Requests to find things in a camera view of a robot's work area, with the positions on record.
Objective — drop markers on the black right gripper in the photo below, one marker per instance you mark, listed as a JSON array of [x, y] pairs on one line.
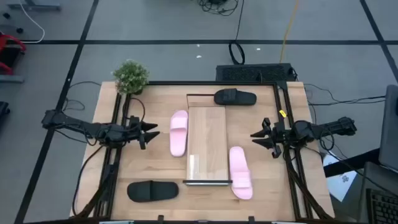
[[278, 135]]

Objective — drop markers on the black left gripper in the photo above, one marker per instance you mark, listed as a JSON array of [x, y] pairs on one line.
[[133, 130]]

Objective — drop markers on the pink foam slide sandal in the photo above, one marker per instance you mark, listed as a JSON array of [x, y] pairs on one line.
[[178, 137], [241, 174]]

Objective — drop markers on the black slide sandal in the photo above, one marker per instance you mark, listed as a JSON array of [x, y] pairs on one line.
[[234, 97], [152, 190]]

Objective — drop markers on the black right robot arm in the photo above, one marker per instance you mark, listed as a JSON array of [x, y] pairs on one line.
[[335, 126]]

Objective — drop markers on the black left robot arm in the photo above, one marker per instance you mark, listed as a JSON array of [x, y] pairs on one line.
[[77, 124]]

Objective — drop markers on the small green potted plant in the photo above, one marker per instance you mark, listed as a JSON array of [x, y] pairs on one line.
[[130, 76]]

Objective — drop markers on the black vented box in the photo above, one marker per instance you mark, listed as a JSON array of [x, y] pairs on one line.
[[252, 73]]

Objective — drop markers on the white printed paper sheet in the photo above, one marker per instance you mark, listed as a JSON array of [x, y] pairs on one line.
[[340, 180]]

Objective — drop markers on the grey monitor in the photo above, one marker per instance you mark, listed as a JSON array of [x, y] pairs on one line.
[[390, 130]]

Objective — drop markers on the black keyboard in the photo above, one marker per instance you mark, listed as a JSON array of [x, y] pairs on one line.
[[382, 207]]

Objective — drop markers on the red and black cart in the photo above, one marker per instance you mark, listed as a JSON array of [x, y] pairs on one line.
[[9, 53]]

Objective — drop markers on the black caster wheel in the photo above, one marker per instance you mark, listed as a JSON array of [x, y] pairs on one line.
[[20, 30], [6, 15]]

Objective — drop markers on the grey desk foot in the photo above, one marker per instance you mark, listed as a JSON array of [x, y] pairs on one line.
[[34, 4]]

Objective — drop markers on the wooden shelf with black frame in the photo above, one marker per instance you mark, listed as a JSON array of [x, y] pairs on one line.
[[206, 140]]

